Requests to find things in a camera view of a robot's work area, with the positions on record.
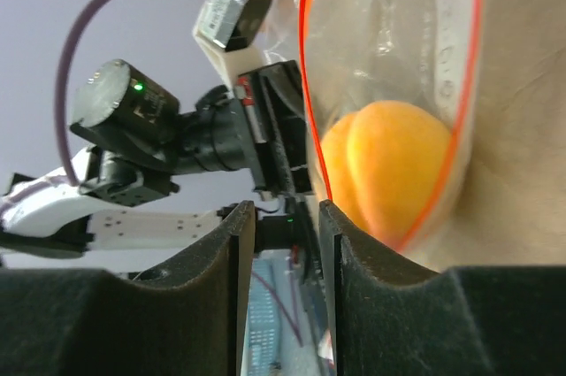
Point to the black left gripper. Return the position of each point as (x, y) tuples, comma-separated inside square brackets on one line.
[(270, 122)]

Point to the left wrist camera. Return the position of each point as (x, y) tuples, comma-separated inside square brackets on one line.
[(225, 31)]

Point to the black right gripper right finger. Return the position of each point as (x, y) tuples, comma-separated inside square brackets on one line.
[(390, 316)]

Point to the fake yellow orange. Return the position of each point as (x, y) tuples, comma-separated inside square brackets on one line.
[(382, 163)]

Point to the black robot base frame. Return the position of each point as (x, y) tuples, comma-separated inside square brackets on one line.
[(287, 324)]

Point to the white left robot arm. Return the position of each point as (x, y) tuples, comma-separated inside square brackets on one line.
[(139, 141)]

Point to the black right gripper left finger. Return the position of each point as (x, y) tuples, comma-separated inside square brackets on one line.
[(185, 317)]

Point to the clear bag red zipper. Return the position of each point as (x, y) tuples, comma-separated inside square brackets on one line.
[(357, 52)]

